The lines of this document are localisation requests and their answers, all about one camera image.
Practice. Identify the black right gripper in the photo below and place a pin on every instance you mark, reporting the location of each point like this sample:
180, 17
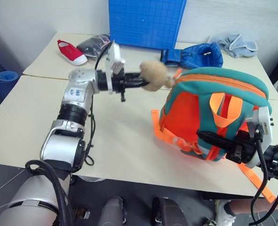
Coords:
243, 148

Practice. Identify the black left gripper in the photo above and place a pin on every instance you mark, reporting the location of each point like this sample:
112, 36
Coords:
118, 82

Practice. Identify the beige plush toy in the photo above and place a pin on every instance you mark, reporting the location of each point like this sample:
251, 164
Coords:
154, 75

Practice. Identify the orange and teal backpack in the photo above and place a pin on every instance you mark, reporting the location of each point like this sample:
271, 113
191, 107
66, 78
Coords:
188, 110

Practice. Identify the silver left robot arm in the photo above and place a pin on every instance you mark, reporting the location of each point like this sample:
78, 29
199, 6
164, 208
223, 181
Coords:
58, 143

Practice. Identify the black item in plastic bag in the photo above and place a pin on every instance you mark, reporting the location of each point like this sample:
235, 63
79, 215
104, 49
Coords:
92, 46

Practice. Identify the blue plastic crate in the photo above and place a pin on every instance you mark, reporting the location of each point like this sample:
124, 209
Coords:
145, 21

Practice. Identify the blue boxing glove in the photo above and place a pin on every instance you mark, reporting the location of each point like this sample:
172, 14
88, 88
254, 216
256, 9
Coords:
200, 55

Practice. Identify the red canvas shoe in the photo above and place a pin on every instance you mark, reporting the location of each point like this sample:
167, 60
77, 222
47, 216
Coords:
73, 53

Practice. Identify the white sneaker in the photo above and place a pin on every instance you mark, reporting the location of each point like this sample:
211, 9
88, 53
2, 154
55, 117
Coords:
223, 213

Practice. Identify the person's bare leg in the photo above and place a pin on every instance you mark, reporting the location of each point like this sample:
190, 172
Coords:
258, 207

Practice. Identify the dark rounded shape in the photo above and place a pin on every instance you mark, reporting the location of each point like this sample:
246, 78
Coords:
113, 212
170, 213

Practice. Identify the light blue towel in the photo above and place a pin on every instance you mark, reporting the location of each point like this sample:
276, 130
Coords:
237, 47

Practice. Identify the rolled blue foam mat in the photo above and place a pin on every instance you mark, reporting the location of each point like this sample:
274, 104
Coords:
2, 81

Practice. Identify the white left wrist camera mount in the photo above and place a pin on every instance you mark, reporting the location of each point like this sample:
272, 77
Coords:
115, 54

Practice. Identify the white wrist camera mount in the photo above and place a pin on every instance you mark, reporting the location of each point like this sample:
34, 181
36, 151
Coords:
264, 117
115, 54

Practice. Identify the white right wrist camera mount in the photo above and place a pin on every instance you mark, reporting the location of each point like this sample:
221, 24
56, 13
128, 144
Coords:
264, 117

